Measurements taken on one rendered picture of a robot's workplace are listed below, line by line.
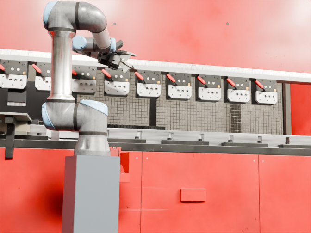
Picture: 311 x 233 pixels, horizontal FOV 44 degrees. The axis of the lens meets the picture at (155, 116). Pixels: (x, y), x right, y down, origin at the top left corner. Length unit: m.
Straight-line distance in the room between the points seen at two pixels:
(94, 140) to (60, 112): 0.18
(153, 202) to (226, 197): 0.45
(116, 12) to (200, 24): 0.55
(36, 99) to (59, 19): 1.32
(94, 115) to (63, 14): 0.43
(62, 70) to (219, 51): 1.27
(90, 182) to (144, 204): 0.76
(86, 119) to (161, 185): 0.83
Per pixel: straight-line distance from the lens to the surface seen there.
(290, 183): 2.59
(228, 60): 2.62
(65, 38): 1.66
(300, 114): 3.40
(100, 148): 1.58
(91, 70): 2.39
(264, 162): 2.50
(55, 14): 1.67
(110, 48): 2.02
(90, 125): 1.59
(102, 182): 1.56
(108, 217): 1.58
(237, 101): 2.58
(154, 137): 2.38
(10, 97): 2.40
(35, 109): 2.89
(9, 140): 2.20
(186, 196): 2.29
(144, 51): 2.46
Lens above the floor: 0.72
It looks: 8 degrees up
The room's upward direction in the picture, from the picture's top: 1 degrees clockwise
